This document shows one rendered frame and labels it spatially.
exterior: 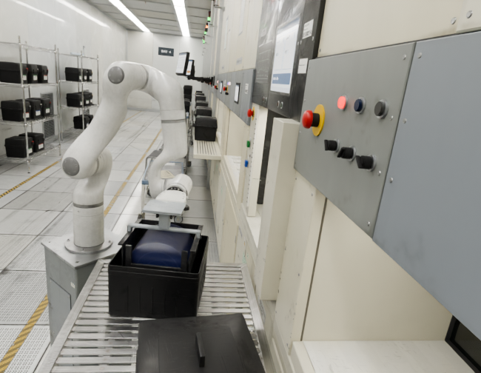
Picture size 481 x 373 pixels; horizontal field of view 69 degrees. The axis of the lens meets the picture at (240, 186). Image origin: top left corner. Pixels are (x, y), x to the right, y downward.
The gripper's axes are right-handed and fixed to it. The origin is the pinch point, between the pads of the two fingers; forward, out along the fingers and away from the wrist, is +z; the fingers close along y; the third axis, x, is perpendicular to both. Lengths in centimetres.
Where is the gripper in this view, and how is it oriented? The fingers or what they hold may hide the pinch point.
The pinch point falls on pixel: (165, 212)
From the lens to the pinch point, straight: 116.4
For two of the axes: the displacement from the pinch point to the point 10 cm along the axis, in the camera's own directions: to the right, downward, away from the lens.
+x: 1.0, -9.5, -3.0
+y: -9.9, -1.1, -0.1
